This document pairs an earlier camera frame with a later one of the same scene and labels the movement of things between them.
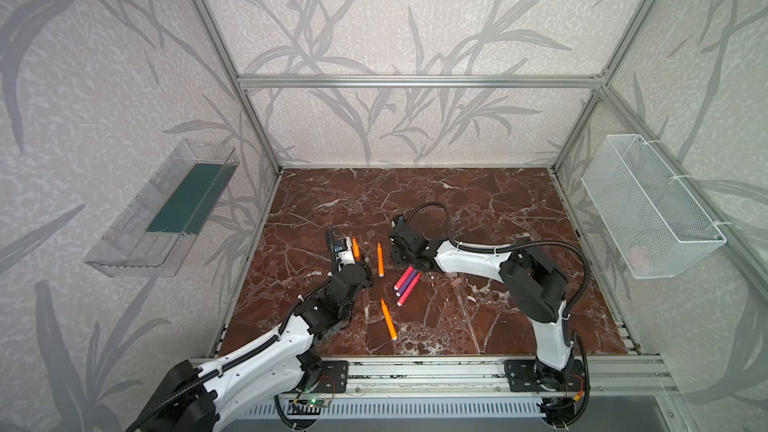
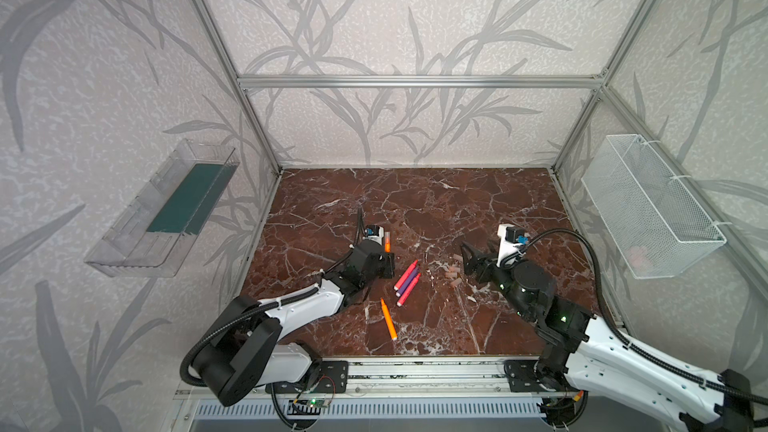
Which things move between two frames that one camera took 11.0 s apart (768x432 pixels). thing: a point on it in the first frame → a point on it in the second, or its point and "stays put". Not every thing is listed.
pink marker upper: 403,278 stays put
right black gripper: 402,237 → 488,263
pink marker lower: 409,289 stays put
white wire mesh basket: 656,229 stays put
